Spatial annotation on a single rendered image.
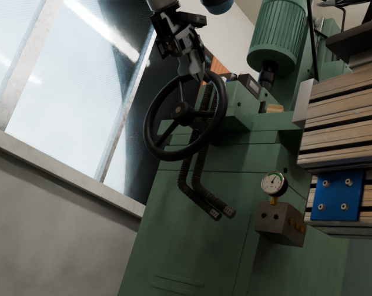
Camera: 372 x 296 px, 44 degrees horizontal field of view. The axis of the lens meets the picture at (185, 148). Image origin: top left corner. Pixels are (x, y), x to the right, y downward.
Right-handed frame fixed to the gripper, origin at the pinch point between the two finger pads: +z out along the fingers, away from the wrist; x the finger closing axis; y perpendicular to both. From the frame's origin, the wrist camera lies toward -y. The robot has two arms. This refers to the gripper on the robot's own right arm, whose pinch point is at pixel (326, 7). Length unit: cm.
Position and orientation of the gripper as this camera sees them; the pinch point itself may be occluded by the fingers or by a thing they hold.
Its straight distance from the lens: 163.0
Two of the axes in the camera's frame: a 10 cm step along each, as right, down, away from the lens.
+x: -6.4, 2.1, -7.4
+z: -7.6, 0.1, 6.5
